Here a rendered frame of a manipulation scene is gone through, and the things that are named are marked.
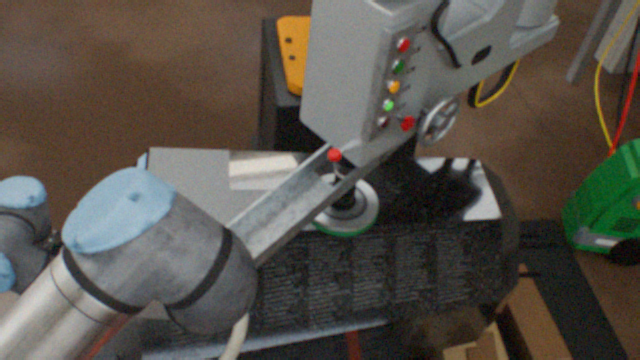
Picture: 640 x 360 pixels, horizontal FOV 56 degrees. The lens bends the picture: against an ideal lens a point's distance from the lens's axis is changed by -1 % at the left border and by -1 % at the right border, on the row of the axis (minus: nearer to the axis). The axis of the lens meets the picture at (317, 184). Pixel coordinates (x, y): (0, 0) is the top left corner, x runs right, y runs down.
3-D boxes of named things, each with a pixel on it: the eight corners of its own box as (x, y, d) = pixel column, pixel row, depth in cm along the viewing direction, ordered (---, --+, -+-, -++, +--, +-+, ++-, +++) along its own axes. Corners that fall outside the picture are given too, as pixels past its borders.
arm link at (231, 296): (311, 270, 77) (91, 277, 126) (241, 217, 71) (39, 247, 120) (277, 355, 72) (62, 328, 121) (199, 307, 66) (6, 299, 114)
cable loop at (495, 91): (499, 88, 211) (531, 7, 188) (507, 93, 209) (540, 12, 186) (458, 113, 199) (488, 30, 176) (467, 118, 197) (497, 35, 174)
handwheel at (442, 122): (426, 114, 161) (440, 68, 150) (455, 135, 156) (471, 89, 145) (387, 137, 153) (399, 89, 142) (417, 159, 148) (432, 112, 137)
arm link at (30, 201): (-20, 203, 110) (2, 166, 118) (-6, 246, 119) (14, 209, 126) (32, 210, 111) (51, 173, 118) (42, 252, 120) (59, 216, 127)
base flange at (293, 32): (275, 24, 260) (276, 14, 257) (385, 25, 269) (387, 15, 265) (289, 96, 228) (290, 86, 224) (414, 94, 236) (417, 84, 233)
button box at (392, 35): (384, 123, 140) (410, 14, 119) (392, 129, 139) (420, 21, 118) (359, 137, 136) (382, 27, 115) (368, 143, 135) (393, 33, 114)
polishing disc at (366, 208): (288, 200, 173) (288, 197, 172) (338, 165, 185) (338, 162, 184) (343, 244, 164) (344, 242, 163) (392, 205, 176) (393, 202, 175)
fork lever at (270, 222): (388, 92, 174) (388, 80, 170) (439, 128, 166) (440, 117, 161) (197, 245, 154) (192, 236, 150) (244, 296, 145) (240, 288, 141)
